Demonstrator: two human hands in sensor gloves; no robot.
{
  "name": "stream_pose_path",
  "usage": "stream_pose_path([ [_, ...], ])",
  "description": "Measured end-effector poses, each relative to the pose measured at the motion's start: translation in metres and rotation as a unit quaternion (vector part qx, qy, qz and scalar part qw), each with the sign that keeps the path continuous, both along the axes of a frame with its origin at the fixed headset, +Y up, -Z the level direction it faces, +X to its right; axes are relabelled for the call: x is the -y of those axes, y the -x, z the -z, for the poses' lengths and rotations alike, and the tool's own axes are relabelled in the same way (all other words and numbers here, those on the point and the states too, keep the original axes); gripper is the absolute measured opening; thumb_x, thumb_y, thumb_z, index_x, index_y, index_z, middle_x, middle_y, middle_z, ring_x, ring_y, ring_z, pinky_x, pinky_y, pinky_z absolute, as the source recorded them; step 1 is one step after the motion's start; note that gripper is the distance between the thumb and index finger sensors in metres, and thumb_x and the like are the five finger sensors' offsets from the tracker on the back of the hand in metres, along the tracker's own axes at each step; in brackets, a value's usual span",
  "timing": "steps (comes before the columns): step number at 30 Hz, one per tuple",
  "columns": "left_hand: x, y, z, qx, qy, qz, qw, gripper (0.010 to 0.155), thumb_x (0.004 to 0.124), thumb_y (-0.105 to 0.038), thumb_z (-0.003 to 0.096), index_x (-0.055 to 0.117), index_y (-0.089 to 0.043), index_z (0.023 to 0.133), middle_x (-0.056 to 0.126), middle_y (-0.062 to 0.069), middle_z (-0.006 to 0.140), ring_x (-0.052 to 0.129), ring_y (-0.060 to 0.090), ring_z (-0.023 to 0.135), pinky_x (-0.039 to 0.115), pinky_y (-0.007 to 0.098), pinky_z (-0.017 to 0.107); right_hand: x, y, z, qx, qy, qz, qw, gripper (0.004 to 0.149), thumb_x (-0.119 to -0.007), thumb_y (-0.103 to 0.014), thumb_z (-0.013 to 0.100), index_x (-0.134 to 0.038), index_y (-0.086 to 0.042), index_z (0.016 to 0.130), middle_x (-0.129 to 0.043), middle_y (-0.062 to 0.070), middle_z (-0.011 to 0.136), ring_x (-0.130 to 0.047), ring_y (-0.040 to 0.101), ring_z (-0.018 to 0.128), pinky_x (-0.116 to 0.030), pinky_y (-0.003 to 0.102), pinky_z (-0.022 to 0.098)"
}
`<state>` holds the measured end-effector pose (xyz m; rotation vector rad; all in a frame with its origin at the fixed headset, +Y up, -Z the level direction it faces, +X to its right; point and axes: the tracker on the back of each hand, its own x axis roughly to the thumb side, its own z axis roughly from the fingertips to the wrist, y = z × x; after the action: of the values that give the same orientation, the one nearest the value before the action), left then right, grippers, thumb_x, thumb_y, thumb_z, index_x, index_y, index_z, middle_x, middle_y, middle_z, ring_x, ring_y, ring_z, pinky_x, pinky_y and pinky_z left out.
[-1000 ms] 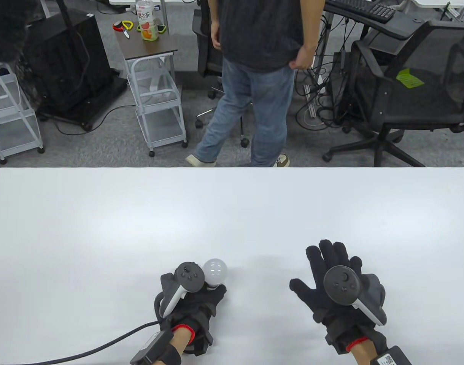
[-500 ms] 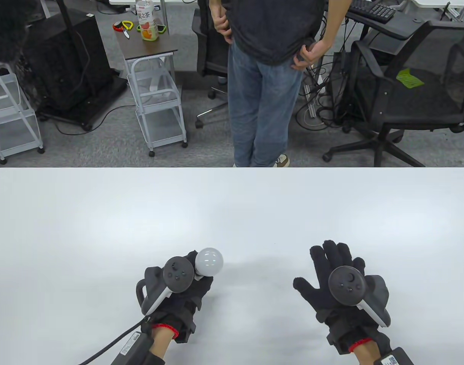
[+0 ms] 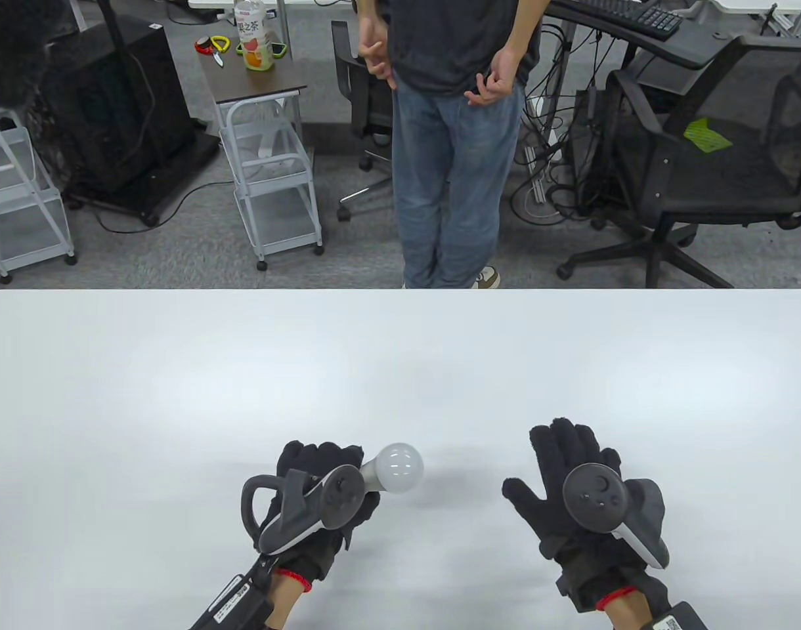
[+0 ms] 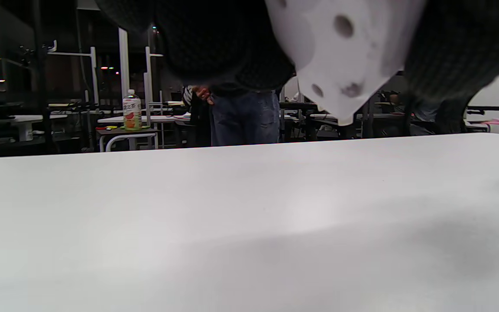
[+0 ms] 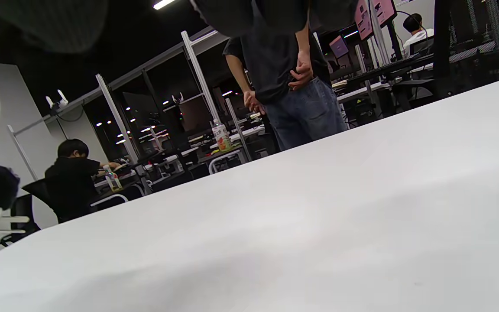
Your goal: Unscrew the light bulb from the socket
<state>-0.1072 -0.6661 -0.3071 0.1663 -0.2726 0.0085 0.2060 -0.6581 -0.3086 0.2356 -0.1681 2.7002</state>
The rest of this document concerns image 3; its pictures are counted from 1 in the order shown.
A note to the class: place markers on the person's left hand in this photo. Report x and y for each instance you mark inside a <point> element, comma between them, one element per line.
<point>308,558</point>

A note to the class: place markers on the person's right hand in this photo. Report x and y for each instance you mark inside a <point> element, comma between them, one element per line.
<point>558,525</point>

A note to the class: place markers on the person's right thumb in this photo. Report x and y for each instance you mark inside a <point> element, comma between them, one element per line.
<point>524,500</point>

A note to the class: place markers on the person's right middle finger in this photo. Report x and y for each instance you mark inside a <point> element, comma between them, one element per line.
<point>563,443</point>

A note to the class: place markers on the person's right little finger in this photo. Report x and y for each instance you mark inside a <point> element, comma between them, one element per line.
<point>609,459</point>

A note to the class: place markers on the person's left thumb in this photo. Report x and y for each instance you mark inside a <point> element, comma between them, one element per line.
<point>366,510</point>

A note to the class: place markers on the white light bulb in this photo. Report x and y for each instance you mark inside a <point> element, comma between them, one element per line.
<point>397,467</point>

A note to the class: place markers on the person's right forearm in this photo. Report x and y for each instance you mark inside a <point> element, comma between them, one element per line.
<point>627,613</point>

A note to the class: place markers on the person's left forearm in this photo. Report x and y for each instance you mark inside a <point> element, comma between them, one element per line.
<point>283,600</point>

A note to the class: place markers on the grey right glove controller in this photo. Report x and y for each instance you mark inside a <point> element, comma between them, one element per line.
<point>597,499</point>

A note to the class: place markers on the grey glove controller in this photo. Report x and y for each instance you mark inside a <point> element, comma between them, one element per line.
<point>597,499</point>
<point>315,505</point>

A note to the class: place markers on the grey left glove controller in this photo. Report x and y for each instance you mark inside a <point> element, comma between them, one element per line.
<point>315,505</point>

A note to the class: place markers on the white power strip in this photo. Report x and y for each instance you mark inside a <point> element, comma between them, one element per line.
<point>543,170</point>

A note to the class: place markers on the black mesh office chair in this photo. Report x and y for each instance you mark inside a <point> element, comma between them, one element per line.
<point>709,170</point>

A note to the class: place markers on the green paper sheet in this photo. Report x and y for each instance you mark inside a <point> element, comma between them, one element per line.
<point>706,135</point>

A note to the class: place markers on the white cart with brown top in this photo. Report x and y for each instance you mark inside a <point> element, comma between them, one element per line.
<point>272,164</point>

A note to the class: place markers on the black desk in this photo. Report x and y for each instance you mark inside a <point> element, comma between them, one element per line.
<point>686,46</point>

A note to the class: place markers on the black keyboard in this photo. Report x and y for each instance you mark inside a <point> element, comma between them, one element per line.
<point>627,14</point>

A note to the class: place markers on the white metal rack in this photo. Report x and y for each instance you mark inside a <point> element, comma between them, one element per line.
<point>20,197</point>

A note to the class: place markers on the black cabinet on wheels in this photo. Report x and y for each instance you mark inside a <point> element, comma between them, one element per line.
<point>121,111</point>

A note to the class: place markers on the clear drink bottle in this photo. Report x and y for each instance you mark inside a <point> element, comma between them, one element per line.
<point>253,36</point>

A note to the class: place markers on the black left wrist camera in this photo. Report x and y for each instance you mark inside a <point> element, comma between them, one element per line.
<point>233,604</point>

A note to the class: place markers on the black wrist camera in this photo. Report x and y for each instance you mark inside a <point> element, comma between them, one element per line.
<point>233,604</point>
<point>679,618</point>

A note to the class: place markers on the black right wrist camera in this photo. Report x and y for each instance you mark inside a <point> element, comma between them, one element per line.
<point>679,618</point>

